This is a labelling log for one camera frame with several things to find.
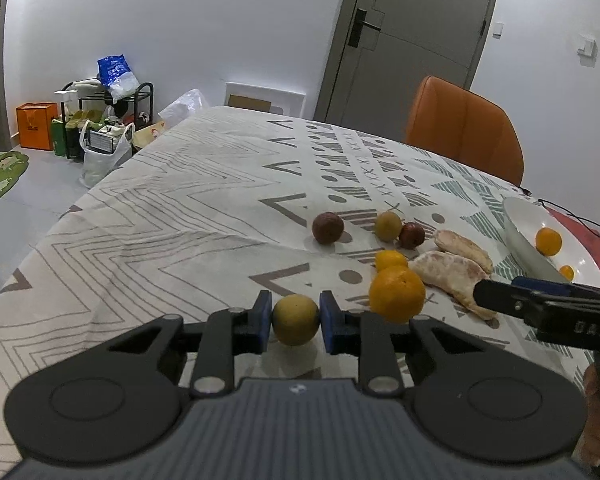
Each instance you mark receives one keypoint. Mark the green floor mat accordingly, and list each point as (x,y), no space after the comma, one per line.
(2,175)

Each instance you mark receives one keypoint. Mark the red round fruit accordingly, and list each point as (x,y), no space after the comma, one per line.
(411,235)

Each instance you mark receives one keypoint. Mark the black shoe rack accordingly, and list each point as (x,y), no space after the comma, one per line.
(145,102)

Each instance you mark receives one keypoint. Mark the beige bag with orange print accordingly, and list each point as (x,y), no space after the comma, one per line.
(147,137)

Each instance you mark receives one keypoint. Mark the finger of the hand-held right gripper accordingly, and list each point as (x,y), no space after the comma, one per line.
(542,286)
(500,297)

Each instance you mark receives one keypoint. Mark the yellow-green round fruit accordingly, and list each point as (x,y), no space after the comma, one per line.
(388,226)
(296,320)

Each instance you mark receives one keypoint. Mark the white plate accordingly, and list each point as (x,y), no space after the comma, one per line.
(525,230)

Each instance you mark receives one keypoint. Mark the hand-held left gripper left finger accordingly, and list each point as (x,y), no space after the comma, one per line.
(262,320)

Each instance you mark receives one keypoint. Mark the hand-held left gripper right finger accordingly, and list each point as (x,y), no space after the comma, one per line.
(329,322)

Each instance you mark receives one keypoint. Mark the clear plastic bag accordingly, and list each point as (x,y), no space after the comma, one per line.
(185,106)

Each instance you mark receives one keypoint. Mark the dark red passion fruit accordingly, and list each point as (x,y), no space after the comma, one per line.
(327,228)

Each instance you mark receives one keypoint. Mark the orange paper bag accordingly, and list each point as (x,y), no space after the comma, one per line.
(36,126)

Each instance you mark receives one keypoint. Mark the white foam packaging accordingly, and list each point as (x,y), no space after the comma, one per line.
(285,100)

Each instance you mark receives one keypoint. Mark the red and orange mat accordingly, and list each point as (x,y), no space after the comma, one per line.
(577,232)

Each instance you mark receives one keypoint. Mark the large peeled pomelo segment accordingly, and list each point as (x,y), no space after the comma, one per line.
(447,275)

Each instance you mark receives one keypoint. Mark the orange leather chair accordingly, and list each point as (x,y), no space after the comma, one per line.
(460,125)

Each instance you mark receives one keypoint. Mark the narrow peeled pomelo segment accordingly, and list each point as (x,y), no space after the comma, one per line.
(464,250)

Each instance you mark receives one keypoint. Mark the large orange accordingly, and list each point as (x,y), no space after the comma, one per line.
(396,294)

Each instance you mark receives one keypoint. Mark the brown cardboard piece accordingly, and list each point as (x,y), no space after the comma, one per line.
(250,102)

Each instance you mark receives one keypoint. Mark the white plastic bag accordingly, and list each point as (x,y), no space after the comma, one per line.
(100,165)

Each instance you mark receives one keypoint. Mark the white wall switch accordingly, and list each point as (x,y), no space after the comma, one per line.
(499,29)
(586,44)

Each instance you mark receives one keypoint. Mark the medium orange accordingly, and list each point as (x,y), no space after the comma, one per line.
(548,241)

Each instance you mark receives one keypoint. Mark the blue and white bag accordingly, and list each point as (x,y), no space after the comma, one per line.
(116,75)

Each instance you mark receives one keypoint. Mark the small orange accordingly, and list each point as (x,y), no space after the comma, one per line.
(391,259)
(566,273)

